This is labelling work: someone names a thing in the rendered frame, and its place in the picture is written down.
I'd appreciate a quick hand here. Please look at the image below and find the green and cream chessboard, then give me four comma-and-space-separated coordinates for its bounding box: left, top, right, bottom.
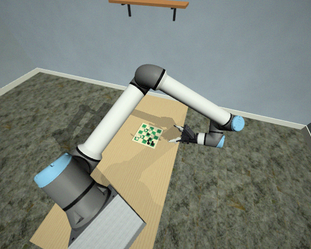
132, 123, 163, 149

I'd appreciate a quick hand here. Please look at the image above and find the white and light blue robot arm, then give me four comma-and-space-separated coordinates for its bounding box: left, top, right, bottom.
34, 64, 245, 231

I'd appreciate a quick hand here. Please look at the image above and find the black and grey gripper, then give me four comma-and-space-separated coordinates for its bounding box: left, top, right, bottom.
168, 125, 198, 144

